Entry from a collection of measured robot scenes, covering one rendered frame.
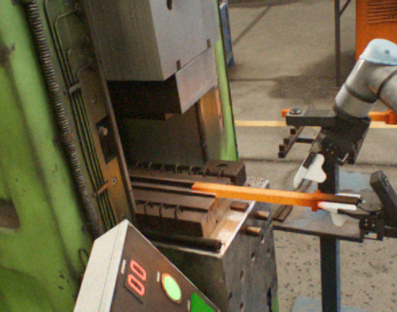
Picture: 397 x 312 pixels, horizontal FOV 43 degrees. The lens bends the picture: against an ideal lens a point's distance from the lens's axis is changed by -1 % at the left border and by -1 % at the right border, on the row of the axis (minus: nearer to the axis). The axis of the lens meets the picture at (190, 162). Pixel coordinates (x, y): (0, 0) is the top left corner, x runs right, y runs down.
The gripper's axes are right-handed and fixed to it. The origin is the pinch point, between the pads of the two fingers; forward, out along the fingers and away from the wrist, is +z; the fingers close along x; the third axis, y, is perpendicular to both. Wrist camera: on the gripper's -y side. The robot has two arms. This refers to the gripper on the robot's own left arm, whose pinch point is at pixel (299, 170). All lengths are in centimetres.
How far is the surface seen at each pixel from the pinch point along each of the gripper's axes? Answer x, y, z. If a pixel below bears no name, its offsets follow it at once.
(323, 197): -0.6, 8.0, 3.0
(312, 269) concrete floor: 88, 34, 105
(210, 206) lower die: -6.2, -14.6, 19.0
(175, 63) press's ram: -11.6, -34.1, -15.6
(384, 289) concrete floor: 83, 64, 88
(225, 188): -0.6, -13.7, 16.0
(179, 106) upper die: -12.3, -29.8, -7.2
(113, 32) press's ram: -17, -47, -18
